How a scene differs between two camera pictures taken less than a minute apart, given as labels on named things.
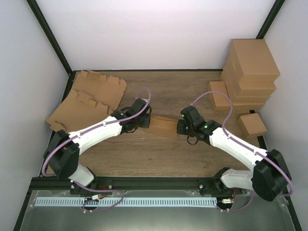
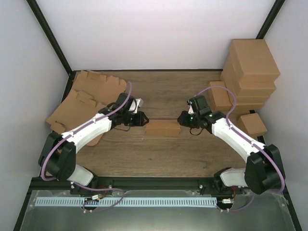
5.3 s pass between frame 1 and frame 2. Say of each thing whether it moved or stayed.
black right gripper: moved
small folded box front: stayed
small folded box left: stayed
